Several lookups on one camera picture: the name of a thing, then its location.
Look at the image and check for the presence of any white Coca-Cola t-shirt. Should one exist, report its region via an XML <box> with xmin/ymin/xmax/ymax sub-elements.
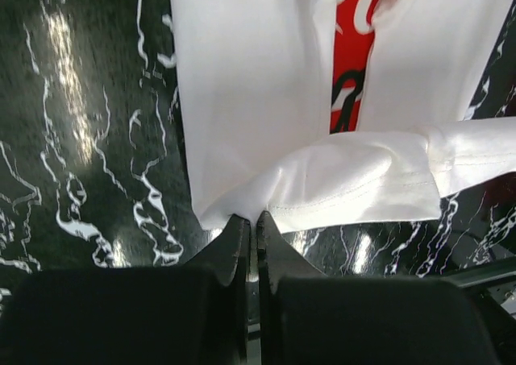
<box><xmin>170</xmin><ymin>0</ymin><xmax>515</xmax><ymax>232</ymax></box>

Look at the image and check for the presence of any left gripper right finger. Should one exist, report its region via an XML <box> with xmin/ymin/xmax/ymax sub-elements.
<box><xmin>256</xmin><ymin>212</ymin><xmax>515</xmax><ymax>364</ymax></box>

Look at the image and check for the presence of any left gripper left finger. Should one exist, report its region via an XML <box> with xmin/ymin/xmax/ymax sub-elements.
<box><xmin>1</xmin><ymin>216</ymin><xmax>248</xmax><ymax>364</ymax></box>

